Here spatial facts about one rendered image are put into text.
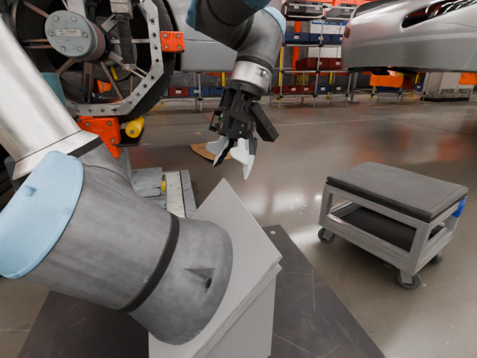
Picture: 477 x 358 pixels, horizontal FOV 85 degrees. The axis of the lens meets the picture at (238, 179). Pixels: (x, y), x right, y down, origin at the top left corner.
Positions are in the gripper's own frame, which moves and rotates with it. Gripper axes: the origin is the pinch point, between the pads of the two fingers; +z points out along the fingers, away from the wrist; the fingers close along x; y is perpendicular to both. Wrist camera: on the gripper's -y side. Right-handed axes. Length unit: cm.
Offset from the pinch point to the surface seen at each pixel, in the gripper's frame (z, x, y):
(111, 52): -30, -73, 26
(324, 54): -297, -419, -419
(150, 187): 22, -72, -4
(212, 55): -55, -92, -23
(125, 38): -29, -38, 25
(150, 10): -46, -56, 18
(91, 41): -26, -49, 33
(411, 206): -6, 14, -62
